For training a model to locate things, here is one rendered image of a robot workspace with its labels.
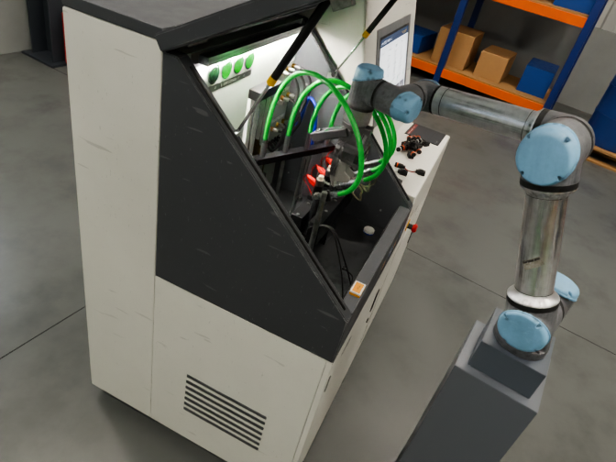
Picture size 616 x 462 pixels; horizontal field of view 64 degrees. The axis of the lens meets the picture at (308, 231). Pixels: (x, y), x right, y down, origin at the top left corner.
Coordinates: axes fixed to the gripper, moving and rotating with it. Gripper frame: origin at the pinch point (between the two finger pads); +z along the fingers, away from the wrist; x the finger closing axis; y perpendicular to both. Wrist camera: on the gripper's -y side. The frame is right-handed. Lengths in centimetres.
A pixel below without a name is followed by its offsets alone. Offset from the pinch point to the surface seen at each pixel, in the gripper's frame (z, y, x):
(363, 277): 16.1, 20.0, -15.5
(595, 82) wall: 72, 146, 633
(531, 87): 79, 69, 531
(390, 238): 16.1, 21.1, 8.2
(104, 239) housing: 27, -54, -35
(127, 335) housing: 65, -46, -35
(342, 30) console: -33, -19, 35
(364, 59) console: -26.8, -9.4, 35.5
